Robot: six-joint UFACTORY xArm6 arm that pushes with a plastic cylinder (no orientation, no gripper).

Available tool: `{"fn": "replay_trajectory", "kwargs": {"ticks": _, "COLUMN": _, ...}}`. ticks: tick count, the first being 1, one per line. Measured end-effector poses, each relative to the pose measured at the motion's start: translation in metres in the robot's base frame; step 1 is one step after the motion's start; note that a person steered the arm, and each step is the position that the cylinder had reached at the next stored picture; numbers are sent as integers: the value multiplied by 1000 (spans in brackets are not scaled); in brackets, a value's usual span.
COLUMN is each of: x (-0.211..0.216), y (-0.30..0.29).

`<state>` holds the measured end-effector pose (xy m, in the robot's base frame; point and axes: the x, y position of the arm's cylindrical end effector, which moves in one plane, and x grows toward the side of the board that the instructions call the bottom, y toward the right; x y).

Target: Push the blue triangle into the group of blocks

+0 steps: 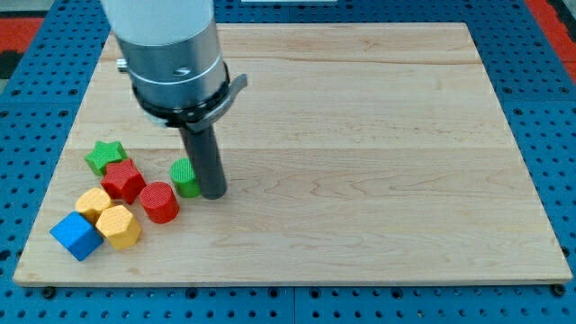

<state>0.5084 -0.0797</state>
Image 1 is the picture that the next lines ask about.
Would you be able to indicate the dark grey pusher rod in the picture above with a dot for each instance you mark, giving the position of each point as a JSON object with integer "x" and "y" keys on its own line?
{"x": 202, "y": 149}

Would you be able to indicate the black gripper mount clamp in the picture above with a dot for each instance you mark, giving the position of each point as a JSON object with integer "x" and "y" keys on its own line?
{"x": 199, "y": 116}

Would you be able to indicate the green cylinder block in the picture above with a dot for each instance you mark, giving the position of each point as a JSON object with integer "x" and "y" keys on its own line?
{"x": 183, "y": 178}

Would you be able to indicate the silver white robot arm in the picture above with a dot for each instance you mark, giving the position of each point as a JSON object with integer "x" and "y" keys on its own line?
{"x": 172, "y": 54}

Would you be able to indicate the red cylinder block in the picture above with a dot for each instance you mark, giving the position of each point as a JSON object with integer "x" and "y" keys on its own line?
{"x": 159, "y": 202}

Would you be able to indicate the red star block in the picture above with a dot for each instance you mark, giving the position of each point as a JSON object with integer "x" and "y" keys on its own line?
{"x": 123, "y": 180}

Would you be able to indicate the green star block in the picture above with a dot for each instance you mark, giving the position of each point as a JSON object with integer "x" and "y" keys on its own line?
{"x": 104, "y": 153}

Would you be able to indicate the yellow hexagon block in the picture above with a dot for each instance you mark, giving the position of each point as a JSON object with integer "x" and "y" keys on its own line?
{"x": 119, "y": 226}

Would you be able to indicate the yellow round block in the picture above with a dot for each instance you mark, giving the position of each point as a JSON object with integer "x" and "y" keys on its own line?
{"x": 92, "y": 203}

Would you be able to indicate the blue cube block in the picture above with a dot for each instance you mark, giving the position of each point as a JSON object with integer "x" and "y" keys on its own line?
{"x": 77, "y": 235}

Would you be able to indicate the wooden board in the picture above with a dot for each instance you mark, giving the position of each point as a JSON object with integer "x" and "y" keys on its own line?
{"x": 369, "y": 154}

